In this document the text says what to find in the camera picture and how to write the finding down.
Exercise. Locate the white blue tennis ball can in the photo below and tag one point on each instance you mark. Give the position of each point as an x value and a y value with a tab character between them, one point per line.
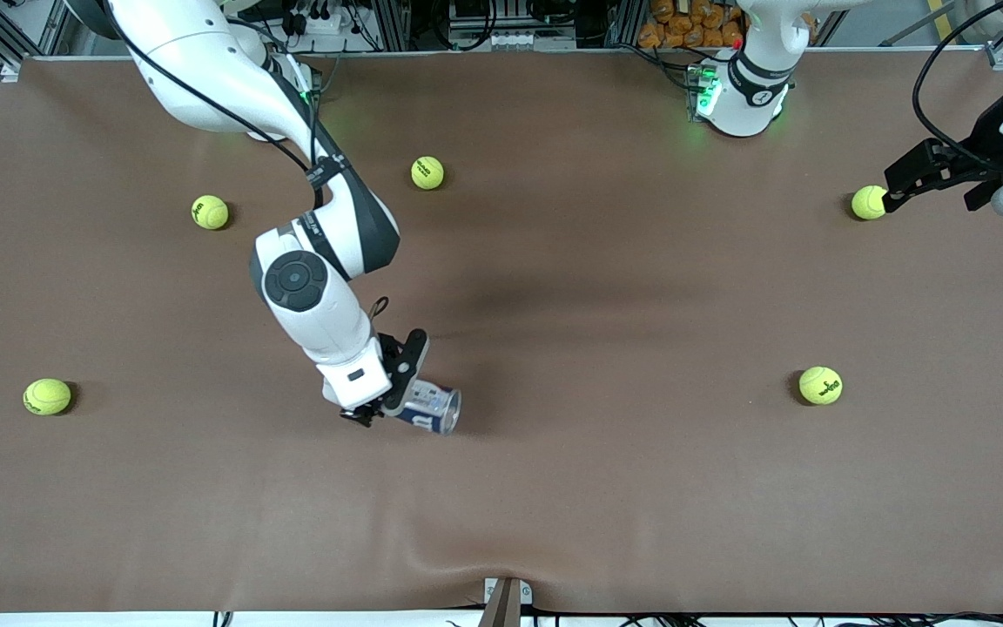
432	407

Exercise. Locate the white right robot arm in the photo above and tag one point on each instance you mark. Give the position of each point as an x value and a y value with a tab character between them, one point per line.
319	305

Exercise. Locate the brown table mat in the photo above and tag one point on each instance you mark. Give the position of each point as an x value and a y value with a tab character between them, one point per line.
554	488

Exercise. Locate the yellow tennis ball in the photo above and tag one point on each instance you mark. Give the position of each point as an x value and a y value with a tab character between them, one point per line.
210	212
47	396
869	202
427	172
820	385

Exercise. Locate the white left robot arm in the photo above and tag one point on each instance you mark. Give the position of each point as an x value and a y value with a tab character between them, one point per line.
741	100

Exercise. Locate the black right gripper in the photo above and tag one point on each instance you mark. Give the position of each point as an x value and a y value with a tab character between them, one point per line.
360	415

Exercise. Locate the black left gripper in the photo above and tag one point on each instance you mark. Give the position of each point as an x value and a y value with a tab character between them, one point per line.
986	139

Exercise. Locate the pile of orange objects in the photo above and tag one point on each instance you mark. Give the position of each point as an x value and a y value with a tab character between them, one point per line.
693	26

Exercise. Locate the metal table edge bracket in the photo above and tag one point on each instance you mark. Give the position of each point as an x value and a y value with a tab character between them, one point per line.
507	601

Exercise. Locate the white power strip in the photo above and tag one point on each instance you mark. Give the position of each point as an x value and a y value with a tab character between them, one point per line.
332	22

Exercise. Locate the white terminal block row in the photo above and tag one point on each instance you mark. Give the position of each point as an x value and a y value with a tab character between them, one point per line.
510	39

